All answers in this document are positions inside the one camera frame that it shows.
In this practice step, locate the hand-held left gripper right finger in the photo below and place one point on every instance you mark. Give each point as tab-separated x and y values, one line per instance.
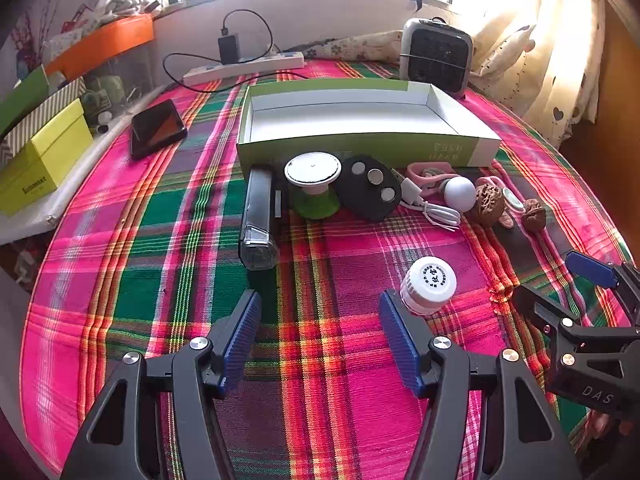
400	345

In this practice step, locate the floral cloth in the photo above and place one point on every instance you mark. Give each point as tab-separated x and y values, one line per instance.
355	47

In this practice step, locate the small brown walnut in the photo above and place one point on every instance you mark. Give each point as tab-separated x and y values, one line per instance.
534	215

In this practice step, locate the small white bottle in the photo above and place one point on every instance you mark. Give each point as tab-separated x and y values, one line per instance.
429	280

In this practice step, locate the pink clip with green pad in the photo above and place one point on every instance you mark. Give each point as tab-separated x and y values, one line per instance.
512	200

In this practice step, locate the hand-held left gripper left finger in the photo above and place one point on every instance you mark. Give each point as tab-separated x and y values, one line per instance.
242	345

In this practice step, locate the large brown walnut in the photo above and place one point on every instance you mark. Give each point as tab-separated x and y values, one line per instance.
487	205

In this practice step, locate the grey portable heater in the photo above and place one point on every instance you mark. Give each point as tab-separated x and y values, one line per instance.
435	55

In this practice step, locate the black holder with metal discs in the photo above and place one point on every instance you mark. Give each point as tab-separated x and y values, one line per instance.
360	195

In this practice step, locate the green and white cardboard box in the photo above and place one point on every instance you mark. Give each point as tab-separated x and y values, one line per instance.
350	120

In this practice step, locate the red berry branches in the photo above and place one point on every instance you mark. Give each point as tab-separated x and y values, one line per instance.
30	35

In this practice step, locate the black device with clear end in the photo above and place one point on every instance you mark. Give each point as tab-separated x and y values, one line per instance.
257	200

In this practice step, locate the white round night light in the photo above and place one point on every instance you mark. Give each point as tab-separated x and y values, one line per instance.
460	194

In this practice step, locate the cream heart-print curtain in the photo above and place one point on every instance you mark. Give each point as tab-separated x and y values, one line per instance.
545	45

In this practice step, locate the wooden wardrobe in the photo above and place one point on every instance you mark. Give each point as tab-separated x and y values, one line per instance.
620	85

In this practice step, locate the black smartphone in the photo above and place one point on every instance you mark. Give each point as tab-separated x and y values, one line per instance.
157	127

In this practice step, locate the clear plastic container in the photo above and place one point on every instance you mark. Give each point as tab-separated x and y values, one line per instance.
120	80

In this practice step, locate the yellow-green box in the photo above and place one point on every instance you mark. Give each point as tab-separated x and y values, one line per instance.
45	160

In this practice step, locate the person's right hand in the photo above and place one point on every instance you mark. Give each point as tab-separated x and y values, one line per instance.
599	425

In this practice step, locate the black charger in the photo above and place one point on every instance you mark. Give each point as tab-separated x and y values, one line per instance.
229	49

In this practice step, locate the white power strip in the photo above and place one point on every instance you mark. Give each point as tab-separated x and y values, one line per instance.
240	67

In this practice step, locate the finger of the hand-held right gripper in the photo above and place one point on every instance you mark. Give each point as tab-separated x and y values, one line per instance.
590	267
530	302

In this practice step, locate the green spool with white top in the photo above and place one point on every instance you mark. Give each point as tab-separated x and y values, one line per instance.
312	167

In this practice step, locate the orange plastic bin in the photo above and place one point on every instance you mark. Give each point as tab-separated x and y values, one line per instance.
105	42

